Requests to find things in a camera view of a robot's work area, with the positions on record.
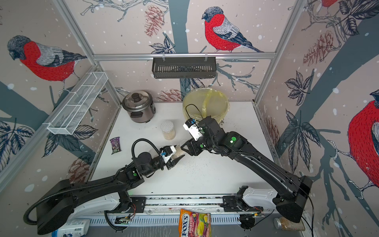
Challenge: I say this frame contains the jar lying at base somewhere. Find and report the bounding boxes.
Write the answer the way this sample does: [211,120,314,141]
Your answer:
[273,217,306,231]

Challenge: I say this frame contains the clear jar with rice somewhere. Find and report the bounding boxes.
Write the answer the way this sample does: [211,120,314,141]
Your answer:
[171,143,187,161]

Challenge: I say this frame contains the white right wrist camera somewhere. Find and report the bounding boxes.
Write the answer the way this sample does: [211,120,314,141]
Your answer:
[183,118,203,141]

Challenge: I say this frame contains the white wire mesh shelf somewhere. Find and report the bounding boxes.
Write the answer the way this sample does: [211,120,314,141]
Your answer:
[47,72,109,135]

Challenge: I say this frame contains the silver rice cooker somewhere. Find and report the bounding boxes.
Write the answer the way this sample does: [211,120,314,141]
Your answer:
[121,90,156,123]

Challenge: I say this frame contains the Fox's fruits candy bag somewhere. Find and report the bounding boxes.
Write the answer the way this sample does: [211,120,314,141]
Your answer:
[178,209,211,237]

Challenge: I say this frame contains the clear jar with sealed top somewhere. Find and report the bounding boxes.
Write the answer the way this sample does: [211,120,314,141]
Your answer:
[160,120,176,140]

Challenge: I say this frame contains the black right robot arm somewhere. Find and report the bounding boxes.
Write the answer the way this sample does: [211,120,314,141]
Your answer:
[183,116,313,223]

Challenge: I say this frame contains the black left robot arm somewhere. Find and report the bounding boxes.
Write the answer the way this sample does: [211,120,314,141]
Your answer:
[23,138,185,235]

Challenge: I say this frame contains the black hanging wire basket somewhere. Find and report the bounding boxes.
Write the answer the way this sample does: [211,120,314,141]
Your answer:
[152,57,217,79]

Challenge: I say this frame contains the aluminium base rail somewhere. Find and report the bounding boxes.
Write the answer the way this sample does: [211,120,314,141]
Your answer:
[85,194,279,227]

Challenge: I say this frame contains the mesh bin with yellow bag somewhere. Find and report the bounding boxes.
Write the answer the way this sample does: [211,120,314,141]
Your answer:
[183,88,230,124]

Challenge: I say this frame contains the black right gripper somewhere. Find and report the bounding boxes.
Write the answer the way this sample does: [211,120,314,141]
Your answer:
[180,132,218,155]

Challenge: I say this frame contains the purple M&M's candy packet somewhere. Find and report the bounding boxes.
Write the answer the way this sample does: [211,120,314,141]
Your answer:
[110,137,121,155]

